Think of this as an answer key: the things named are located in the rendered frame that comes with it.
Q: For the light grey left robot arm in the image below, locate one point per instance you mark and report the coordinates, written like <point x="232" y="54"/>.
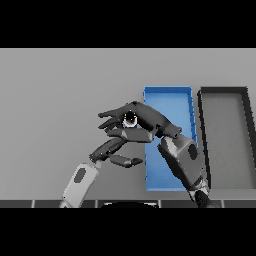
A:
<point x="78" y="183"/>

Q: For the blue bin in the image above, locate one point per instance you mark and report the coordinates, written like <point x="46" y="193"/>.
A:
<point x="168" y="103"/>

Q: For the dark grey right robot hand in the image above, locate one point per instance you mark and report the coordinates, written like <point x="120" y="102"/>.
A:
<point x="150" y="117"/>

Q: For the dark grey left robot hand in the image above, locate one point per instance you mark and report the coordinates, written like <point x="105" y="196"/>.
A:
<point x="107" y="148"/>

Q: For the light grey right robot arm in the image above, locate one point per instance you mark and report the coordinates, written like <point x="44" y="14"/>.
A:
<point x="181" y="156"/>

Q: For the dark grey bin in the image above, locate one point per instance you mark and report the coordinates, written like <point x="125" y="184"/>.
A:
<point x="226" y="140"/>

